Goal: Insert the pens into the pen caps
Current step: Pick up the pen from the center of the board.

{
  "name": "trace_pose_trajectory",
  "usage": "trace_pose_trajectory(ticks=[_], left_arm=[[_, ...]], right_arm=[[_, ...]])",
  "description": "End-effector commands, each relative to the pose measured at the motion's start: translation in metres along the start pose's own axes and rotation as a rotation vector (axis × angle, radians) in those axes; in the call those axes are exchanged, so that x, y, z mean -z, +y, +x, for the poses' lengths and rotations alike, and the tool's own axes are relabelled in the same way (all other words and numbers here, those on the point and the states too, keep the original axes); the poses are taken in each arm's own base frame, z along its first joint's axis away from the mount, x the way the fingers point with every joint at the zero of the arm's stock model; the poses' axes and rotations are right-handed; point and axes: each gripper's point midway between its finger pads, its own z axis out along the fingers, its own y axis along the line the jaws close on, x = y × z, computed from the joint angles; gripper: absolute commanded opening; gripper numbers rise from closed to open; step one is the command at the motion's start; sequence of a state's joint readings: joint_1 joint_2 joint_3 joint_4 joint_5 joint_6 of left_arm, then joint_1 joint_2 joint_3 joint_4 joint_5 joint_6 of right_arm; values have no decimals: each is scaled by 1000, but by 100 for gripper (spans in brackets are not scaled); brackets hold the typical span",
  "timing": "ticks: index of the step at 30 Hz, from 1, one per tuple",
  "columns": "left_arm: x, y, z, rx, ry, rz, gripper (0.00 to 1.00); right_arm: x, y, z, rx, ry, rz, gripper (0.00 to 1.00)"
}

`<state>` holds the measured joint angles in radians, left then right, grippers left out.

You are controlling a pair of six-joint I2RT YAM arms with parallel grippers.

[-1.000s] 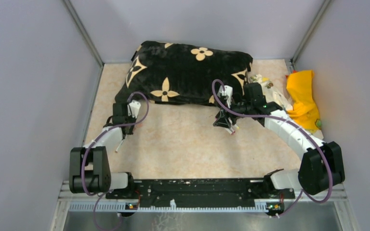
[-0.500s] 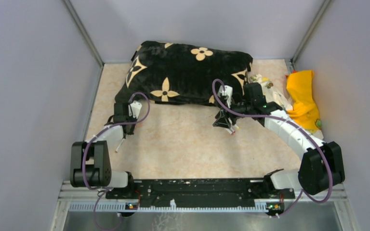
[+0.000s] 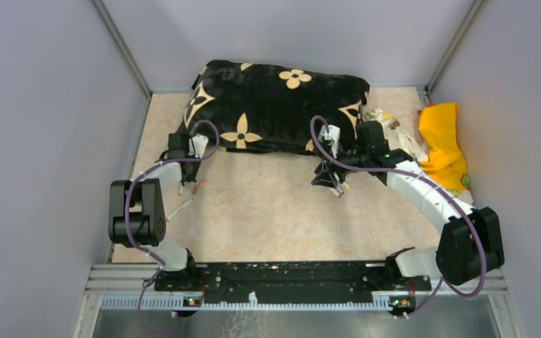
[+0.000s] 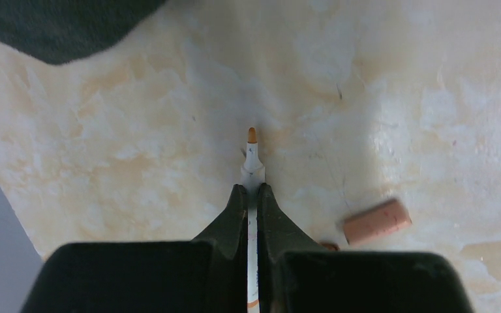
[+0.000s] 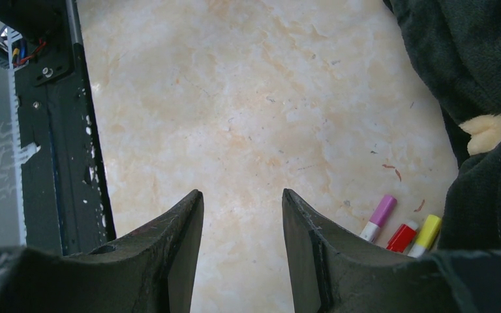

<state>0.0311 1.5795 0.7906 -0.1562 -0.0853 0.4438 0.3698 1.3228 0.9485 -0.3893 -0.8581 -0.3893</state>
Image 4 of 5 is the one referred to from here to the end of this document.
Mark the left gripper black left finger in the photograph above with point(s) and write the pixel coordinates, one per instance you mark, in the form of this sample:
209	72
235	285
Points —
205	274

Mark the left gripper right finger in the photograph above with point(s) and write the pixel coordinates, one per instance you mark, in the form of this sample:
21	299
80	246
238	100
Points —
297	274

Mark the white pen brown cap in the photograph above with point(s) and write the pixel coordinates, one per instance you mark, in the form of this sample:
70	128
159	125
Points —
252	176

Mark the peach pen cap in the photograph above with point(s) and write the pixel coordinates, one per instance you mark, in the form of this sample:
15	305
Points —
377	222

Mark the black floral pillow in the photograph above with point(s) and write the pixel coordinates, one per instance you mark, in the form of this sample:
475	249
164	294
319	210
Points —
58	32

